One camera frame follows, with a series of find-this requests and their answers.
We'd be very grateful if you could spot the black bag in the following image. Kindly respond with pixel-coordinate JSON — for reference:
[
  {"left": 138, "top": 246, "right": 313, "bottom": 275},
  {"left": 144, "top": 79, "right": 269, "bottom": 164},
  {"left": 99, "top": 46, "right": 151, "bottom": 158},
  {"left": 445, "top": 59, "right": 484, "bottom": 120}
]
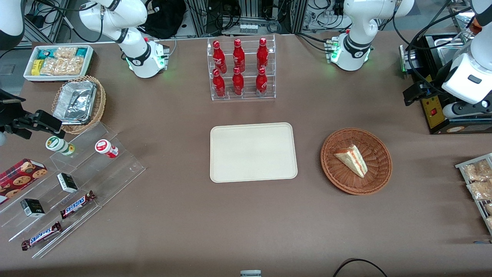
[{"left": 138, "top": 0, "right": 187, "bottom": 39}]

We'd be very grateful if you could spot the tray of bagged snacks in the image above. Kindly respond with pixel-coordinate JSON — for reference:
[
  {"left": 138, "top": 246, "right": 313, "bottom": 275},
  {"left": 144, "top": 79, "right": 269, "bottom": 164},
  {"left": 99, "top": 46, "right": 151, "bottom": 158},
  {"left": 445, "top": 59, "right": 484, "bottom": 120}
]
[{"left": 455, "top": 153, "right": 492, "bottom": 235}]

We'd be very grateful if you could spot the cream plastic tray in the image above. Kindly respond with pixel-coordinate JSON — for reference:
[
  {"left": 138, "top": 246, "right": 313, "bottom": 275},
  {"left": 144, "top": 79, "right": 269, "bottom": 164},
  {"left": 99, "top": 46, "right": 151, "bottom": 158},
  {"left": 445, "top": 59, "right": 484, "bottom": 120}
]
[{"left": 210, "top": 122, "right": 298, "bottom": 183}]

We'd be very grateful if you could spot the red lid drink bottle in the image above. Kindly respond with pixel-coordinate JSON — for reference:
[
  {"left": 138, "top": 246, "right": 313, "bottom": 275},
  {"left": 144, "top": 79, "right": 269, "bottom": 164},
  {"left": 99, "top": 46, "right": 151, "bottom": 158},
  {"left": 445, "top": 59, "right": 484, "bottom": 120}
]
[{"left": 95, "top": 139, "right": 119, "bottom": 159}]

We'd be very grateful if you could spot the red soda bottle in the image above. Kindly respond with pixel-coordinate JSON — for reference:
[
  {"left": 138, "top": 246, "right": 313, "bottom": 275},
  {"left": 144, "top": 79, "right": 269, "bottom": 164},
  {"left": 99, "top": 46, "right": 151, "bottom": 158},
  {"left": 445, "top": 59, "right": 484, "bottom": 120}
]
[
  {"left": 233, "top": 39, "right": 246, "bottom": 73},
  {"left": 232, "top": 67, "right": 245, "bottom": 96},
  {"left": 213, "top": 40, "right": 227, "bottom": 74},
  {"left": 213, "top": 69, "right": 226, "bottom": 98},
  {"left": 256, "top": 37, "right": 269, "bottom": 71},
  {"left": 256, "top": 68, "right": 268, "bottom": 96}
]

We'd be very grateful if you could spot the Snickers chocolate bar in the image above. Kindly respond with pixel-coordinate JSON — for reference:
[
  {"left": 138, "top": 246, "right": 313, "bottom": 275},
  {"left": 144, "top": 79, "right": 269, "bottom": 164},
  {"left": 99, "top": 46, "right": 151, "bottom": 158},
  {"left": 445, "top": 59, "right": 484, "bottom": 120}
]
[
  {"left": 60, "top": 190, "right": 96, "bottom": 220},
  {"left": 21, "top": 222, "right": 62, "bottom": 251}
]

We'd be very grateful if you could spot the triangular sandwich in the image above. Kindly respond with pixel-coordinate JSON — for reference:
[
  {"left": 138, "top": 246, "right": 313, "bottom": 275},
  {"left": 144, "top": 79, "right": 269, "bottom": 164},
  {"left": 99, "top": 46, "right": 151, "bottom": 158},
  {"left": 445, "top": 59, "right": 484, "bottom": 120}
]
[{"left": 334, "top": 144, "right": 368, "bottom": 179}]

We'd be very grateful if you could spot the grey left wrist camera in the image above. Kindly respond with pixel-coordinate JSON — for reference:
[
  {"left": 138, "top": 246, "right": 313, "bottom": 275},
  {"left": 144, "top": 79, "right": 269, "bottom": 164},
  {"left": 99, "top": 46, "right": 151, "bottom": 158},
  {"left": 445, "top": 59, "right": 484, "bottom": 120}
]
[{"left": 442, "top": 101, "right": 492, "bottom": 119}]

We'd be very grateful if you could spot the black food warmer machine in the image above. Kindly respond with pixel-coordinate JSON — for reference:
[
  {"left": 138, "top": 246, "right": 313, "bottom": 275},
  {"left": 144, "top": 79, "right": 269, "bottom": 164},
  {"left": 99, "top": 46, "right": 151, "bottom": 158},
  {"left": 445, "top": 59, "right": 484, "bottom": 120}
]
[{"left": 399, "top": 34, "right": 492, "bottom": 135}]

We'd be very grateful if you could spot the green lid drink bottle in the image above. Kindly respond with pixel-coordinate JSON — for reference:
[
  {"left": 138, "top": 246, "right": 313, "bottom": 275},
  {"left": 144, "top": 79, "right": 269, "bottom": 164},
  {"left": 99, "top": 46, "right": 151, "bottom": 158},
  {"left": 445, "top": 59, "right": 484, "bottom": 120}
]
[{"left": 45, "top": 136, "right": 75, "bottom": 156}]

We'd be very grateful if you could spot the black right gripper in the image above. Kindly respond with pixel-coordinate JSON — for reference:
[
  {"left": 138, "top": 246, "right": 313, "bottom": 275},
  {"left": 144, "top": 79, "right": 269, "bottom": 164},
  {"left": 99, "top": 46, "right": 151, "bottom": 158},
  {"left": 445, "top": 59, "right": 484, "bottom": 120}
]
[{"left": 0, "top": 89, "right": 62, "bottom": 140}]

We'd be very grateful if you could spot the small tan wicker basket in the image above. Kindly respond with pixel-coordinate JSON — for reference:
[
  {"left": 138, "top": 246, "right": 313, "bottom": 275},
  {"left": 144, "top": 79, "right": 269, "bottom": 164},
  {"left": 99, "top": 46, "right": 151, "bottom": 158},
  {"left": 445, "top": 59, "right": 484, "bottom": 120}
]
[{"left": 51, "top": 75, "right": 106, "bottom": 135}]

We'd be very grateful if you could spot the large brown wicker basket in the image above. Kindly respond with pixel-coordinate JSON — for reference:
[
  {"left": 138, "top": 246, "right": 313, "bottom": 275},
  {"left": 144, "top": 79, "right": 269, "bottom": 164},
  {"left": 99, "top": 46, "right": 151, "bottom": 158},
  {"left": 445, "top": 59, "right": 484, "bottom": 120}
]
[{"left": 321, "top": 128, "right": 393, "bottom": 195}]

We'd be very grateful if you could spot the clear acrylic bottle rack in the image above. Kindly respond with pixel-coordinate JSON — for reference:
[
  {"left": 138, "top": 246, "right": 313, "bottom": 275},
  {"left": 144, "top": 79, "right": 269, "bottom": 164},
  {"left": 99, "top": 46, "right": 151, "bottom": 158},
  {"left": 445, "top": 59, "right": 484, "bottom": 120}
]
[{"left": 207, "top": 35, "right": 276, "bottom": 102}]

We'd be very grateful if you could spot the red cookie box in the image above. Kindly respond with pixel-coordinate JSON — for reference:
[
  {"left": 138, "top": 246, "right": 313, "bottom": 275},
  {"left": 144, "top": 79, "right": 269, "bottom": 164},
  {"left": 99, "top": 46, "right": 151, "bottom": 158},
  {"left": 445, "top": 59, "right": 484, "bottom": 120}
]
[{"left": 0, "top": 159, "right": 48, "bottom": 205}]

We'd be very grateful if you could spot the small black box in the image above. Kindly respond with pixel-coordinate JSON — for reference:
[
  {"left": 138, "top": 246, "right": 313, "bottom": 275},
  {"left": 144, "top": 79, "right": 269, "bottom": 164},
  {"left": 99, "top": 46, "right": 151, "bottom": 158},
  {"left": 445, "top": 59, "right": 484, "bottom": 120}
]
[
  {"left": 20, "top": 199, "right": 46, "bottom": 218},
  {"left": 57, "top": 173, "right": 79, "bottom": 194}
]

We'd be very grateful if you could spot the clear acrylic stepped shelf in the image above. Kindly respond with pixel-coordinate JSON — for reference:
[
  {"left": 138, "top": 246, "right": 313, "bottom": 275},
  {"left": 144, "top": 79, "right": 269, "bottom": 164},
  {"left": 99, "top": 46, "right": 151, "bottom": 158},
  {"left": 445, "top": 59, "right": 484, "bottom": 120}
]
[{"left": 0, "top": 122, "right": 146, "bottom": 259}]

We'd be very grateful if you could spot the white snack bin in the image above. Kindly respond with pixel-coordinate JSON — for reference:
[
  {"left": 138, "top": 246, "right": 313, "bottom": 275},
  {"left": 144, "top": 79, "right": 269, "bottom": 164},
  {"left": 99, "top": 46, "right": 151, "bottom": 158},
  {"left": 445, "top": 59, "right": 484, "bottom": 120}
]
[{"left": 23, "top": 45, "right": 94, "bottom": 83}]

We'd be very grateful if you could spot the black cable loop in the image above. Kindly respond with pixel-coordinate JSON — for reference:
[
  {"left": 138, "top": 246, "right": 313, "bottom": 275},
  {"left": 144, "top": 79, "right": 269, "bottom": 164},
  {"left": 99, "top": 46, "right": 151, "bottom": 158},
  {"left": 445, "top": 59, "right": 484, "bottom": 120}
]
[{"left": 332, "top": 259, "right": 389, "bottom": 277}]

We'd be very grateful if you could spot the clear rice cracker bag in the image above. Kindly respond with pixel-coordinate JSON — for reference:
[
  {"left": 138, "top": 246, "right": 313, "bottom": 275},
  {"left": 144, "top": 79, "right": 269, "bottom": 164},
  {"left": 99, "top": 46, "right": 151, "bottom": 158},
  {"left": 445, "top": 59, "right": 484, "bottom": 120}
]
[
  {"left": 54, "top": 47, "right": 78, "bottom": 60},
  {"left": 40, "top": 57, "right": 84, "bottom": 76}
]

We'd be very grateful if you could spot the aluminium foil tray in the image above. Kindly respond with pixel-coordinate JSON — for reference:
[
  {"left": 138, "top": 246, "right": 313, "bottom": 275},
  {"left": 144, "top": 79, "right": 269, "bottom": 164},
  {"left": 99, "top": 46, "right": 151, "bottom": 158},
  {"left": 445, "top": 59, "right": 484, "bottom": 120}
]
[{"left": 53, "top": 80, "right": 97, "bottom": 125}]

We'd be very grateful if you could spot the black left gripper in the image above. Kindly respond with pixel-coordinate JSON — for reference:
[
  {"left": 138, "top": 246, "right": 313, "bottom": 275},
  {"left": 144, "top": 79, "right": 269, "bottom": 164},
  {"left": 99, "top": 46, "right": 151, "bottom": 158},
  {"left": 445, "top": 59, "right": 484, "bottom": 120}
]
[{"left": 403, "top": 61, "right": 458, "bottom": 107}]

